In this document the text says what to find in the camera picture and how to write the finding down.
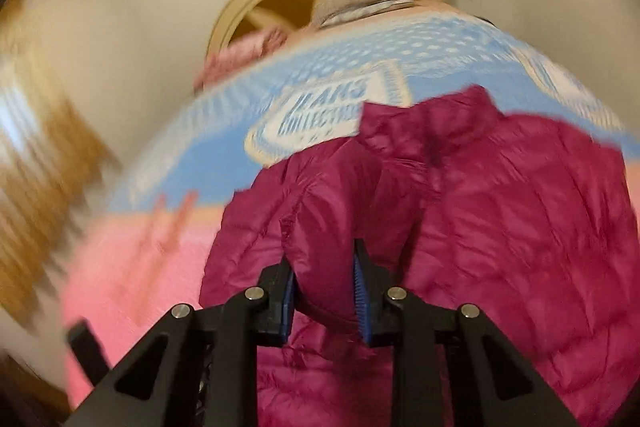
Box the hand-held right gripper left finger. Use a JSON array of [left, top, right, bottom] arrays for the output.
[[65, 256, 301, 427]]

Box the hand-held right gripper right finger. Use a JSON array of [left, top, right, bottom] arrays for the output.
[[352, 238, 581, 427]]

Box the cream wooden bed headboard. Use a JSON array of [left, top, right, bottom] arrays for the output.
[[205, 0, 446, 68]]

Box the magenta puffer jacket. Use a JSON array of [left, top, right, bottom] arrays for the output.
[[199, 84, 633, 427]]

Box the beige floral window curtain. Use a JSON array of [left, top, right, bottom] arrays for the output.
[[0, 0, 116, 333]]

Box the printed blue pink blanket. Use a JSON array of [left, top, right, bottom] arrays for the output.
[[60, 4, 626, 408]]

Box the pink floral folded cloth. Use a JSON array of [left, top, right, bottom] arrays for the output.
[[192, 27, 291, 92]]

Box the striped grey pillow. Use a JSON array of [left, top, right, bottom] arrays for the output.
[[310, 0, 418, 28]]

